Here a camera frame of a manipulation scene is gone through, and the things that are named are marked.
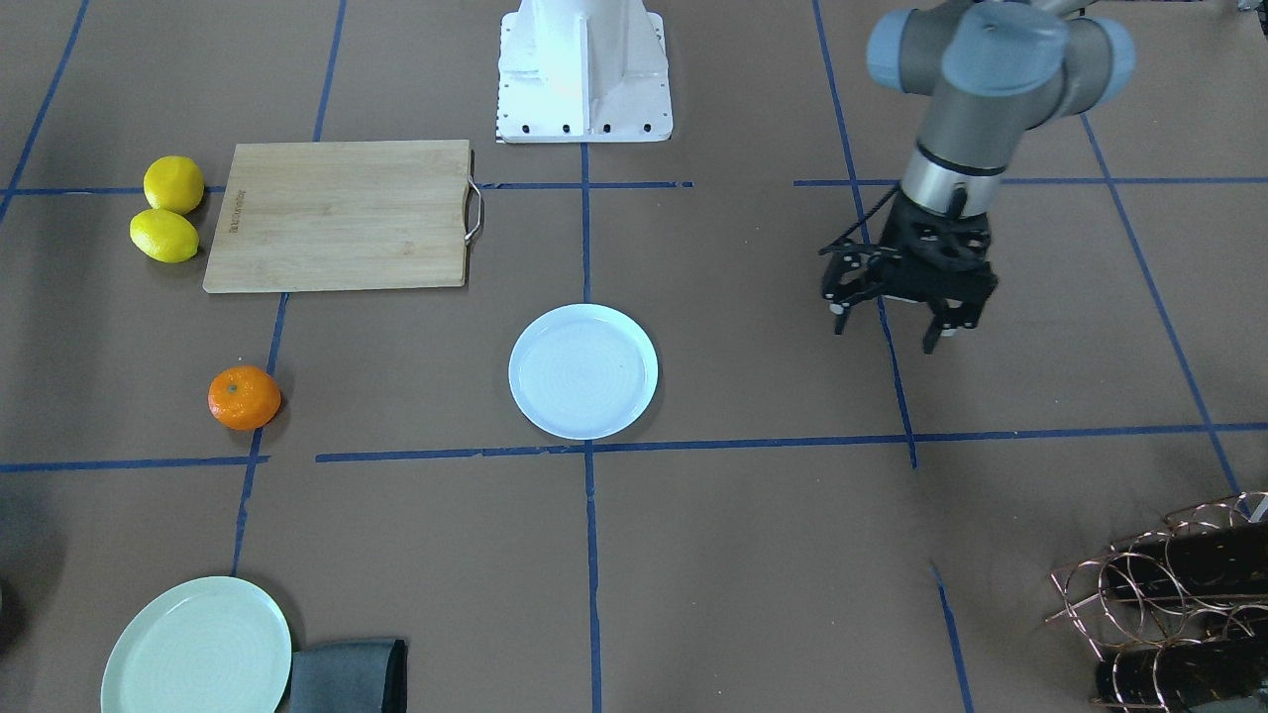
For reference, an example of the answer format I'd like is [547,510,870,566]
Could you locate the copper wire bottle rack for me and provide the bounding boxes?
[1049,491,1267,712]

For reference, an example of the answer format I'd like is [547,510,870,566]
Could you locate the orange fruit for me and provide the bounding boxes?
[207,364,281,433]

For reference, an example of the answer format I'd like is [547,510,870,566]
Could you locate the bamboo cutting board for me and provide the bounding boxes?
[203,140,483,294]

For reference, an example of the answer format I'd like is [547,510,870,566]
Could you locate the dark wine bottle middle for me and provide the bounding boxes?
[1107,521,1267,605]

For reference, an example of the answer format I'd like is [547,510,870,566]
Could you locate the yellow lemon far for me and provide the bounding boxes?
[142,156,205,216]

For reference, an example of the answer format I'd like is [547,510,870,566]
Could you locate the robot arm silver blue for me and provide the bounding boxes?
[819,1,1137,354]

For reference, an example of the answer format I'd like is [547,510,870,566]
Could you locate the dark wine bottle front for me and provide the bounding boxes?
[1096,637,1267,712]

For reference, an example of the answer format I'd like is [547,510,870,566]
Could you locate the light green plate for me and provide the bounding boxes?
[99,576,290,712]

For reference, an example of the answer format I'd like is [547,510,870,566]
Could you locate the dark wine bottle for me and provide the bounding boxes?
[1096,637,1267,712]
[1107,521,1267,605]

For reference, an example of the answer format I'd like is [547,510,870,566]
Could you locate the light blue plate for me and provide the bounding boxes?
[507,303,661,442]

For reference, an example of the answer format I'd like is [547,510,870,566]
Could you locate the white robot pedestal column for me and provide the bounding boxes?
[495,1,675,145]

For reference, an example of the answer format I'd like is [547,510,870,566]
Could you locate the yellow lemon near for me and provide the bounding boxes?
[131,208,199,263]

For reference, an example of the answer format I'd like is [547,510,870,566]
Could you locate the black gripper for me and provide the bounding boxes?
[831,194,1000,354]

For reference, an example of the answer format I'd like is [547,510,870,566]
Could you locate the yellow lemon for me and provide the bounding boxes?
[131,208,199,263]
[142,156,205,216]

